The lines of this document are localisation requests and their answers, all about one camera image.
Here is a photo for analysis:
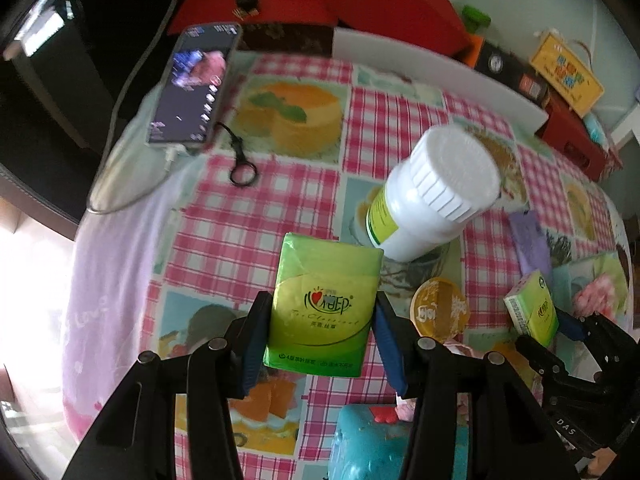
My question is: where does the smartphone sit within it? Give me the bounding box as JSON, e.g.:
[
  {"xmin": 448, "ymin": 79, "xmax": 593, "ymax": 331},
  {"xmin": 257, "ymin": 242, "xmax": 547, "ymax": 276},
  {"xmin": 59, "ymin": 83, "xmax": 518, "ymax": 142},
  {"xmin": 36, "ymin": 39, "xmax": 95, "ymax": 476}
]
[{"xmin": 146, "ymin": 23, "xmax": 242, "ymax": 150}]

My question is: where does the checkered picture tablecloth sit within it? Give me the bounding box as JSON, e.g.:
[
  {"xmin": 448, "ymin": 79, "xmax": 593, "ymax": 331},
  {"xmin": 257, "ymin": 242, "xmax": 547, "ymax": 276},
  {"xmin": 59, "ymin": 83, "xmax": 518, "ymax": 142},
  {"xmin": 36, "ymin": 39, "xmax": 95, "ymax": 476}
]
[{"xmin": 65, "ymin": 47, "xmax": 639, "ymax": 479}]

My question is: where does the black keyring strap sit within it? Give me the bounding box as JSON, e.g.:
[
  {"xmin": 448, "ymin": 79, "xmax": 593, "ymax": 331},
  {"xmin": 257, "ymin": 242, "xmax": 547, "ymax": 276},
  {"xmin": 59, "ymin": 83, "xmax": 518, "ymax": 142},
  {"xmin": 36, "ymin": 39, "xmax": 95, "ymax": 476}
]
[{"xmin": 214, "ymin": 120, "xmax": 260, "ymax": 189}]

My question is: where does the green tissue pack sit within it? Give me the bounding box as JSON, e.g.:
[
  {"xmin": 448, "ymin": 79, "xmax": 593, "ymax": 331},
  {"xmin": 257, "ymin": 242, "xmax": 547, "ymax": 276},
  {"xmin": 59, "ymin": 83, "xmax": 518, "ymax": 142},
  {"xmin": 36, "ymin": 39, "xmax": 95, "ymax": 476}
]
[
  {"xmin": 503, "ymin": 270, "xmax": 559, "ymax": 347},
  {"xmin": 264, "ymin": 233, "xmax": 383, "ymax": 378}
]

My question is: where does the purple snack packet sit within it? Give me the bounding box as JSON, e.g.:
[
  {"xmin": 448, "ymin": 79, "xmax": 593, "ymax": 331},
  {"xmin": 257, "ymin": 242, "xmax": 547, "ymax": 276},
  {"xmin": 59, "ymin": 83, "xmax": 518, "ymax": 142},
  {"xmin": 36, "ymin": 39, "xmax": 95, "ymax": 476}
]
[{"xmin": 508, "ymin": 210, "xmax": 552, "ymax": 283}]

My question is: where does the teal plastic toy case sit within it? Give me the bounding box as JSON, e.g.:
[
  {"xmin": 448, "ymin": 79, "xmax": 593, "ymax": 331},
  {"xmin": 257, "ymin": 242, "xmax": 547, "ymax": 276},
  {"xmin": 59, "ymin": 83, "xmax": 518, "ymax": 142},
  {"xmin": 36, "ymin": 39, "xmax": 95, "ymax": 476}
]
[{"xmin": 327, "ymin": 403, "xmax": 471, "ymax": 480}]

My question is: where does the red carton with handle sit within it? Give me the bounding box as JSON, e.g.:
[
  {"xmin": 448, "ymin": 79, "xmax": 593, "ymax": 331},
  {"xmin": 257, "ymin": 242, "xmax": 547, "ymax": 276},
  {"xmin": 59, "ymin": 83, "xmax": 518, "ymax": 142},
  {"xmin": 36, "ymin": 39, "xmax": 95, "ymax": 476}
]
[{"xmin": 536, "ymin": 91, "xmax": 608, "ymax": 182}]

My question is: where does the black flat box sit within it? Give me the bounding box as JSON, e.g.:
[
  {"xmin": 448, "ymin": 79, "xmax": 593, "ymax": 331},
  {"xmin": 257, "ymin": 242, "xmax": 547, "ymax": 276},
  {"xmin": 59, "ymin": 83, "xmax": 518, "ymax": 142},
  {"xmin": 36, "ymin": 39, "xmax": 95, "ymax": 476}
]
[{"xmin": 474, "ymin": 41, "xmax": 549, "ymax": 108}]

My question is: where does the pink white fluffy cloth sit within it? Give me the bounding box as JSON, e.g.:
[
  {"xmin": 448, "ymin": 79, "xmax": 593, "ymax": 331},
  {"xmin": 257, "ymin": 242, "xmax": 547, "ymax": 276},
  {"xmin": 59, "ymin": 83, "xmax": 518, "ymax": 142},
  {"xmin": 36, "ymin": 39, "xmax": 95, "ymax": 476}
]
[{"xmin": 573, "ymin": 273, "xmax": 618, "ymax": 320}]

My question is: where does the person hand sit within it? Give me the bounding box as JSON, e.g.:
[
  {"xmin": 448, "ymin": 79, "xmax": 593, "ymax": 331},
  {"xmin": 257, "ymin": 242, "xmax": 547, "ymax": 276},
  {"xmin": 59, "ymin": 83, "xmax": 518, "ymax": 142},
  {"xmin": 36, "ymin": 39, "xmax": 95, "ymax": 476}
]
[{"xmin": 582, "ymin": 448, "xmax": 629, "ymax": 480}]

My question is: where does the black monitor screen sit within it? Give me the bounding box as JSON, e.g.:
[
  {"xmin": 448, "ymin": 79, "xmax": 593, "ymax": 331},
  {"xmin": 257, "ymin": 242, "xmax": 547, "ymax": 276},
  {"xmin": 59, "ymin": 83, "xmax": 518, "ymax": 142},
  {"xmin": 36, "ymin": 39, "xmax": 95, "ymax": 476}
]
[{"xmin": 1, "ymin": 0, "xmax": 82, "ymax": 61}]

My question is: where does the large red gift box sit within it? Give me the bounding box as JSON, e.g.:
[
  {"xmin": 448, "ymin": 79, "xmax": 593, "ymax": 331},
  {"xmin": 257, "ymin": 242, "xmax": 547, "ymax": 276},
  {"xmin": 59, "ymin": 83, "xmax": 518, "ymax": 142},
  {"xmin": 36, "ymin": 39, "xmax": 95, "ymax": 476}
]
[{"xmin": 168, "ymin": 0, "xmax": 472, "ymax": 58}]

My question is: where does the white pill bottle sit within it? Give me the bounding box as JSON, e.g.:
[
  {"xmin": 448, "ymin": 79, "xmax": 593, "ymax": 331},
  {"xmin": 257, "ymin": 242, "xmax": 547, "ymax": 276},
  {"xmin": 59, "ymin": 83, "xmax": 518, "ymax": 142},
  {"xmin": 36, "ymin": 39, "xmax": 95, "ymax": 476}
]
[{"xmin": 366, "ymin": 124, "xmax": 500, "ymax": 262}]

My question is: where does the blue wet wipes pack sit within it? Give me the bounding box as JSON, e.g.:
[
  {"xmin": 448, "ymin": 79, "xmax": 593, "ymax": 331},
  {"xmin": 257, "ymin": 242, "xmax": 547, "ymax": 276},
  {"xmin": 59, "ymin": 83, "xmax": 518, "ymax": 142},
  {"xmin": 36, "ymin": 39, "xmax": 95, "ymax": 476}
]
[{"xmin": 582, "ymin": 112, "xmax": 608, "ymax": 148}]

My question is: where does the yellow handled gift box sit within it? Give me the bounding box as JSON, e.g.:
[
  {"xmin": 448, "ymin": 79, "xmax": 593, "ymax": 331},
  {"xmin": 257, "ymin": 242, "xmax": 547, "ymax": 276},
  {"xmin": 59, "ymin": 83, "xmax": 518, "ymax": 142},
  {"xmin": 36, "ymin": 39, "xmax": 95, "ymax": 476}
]
[{"xmin": 529, "ymin": 29, "xmax": 605, "ymax": 118}]

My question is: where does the white foam board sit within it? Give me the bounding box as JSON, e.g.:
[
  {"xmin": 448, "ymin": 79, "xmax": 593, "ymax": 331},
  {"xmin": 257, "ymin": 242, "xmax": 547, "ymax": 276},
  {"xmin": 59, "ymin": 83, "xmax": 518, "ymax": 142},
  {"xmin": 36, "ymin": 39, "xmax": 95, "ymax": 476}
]
[{"xmin": 332, "ymin": 27, "xmax": 549, "ymax": 134}]

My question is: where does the orange round jelly cup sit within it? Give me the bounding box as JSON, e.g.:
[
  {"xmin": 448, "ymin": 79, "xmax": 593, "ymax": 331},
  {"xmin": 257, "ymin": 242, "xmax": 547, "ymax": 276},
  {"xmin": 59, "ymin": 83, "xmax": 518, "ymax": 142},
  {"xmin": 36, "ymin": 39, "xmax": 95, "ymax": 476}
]
[{"xmin": 409, "ymin": 278, "xmax": 470, "ymax": 342}]

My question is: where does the teal shallow box tray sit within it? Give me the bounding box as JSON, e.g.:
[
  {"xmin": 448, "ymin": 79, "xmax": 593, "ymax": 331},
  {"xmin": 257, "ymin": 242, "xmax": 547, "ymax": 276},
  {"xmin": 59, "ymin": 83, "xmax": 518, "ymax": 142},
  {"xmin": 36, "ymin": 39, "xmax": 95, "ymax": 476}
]
[{"xmin": 551, "ymin": 252, "xmax": 632, "ymax": 330}]

